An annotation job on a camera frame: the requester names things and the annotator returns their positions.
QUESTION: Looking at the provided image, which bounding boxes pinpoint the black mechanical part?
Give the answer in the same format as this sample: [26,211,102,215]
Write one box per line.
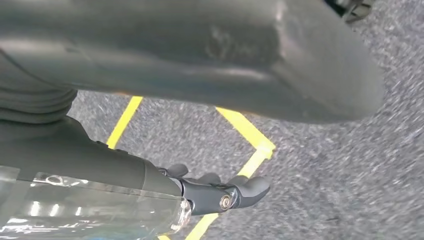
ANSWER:
[324,0,377,25]

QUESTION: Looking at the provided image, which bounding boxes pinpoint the yellow floor tape square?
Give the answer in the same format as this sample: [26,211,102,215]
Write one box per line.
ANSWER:
[105,95,277,240]

